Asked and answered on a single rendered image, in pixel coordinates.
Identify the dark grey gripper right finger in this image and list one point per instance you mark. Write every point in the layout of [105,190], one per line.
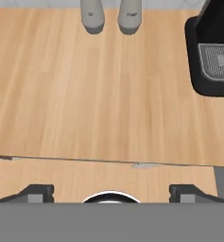
[186,193]

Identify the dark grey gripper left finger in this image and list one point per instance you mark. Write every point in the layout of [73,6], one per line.
[37,192]

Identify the black and white round object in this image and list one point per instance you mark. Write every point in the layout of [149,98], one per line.
[111,198]

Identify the grey salt shaker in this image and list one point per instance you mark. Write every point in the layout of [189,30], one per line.
[92,15]

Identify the grey pepper shaker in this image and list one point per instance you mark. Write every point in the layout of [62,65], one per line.
[129,15]

